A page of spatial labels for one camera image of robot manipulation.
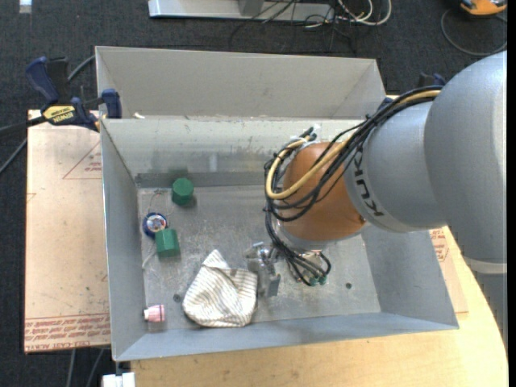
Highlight green hexagonal block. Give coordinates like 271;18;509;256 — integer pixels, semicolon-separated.
171;177;196;207
154;228;181;259

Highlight white striped cloth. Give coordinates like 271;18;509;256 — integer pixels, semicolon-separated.
181;248;260;329

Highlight grey metal bin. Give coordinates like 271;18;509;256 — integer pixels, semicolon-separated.
94;45;460;363

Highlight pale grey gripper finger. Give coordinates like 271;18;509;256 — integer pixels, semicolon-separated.
263;273;281;298
243;241;265;273

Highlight small pink cylinder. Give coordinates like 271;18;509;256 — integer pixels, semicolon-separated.
143;304;167;324

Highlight blue round yo-yo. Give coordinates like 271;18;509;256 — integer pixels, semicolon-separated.
141;211;169;240

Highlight brown cardboard board, red print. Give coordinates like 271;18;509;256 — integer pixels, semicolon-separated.
23;109;470;355

